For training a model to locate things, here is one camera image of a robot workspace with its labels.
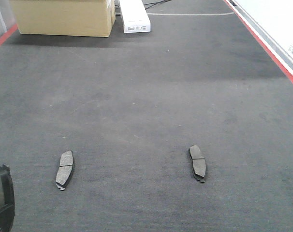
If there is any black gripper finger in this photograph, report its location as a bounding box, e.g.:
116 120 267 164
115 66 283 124
0 164 15 232

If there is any brake pad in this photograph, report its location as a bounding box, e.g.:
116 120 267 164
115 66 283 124
55 150 74 190
188 145 207 183

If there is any cardboard box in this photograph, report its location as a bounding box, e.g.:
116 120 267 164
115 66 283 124
9 0 116 37

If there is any white long box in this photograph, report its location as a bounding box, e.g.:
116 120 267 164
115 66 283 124
119 0 151 33

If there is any red white conveyor side rail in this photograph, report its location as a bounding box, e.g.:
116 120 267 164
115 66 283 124
225 0 293 83

